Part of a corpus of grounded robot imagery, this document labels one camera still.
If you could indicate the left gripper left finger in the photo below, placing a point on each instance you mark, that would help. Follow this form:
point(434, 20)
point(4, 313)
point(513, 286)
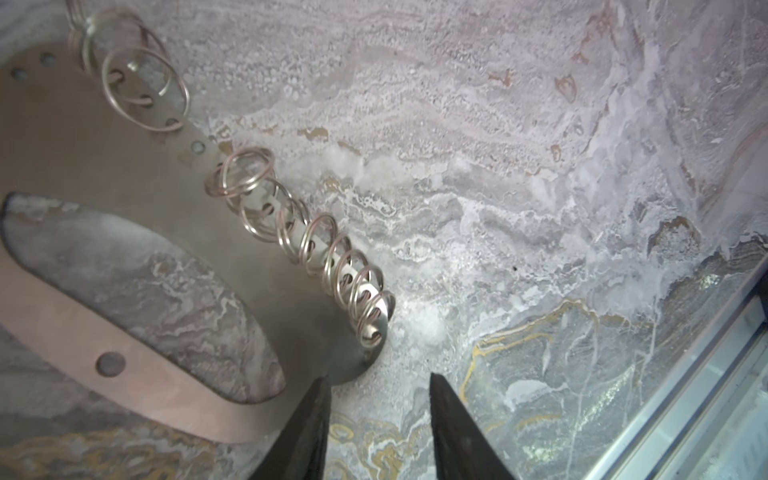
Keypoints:
point(299, 452)

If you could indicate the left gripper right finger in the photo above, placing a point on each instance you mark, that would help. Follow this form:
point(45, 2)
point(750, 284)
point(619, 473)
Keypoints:
point(461, 451)

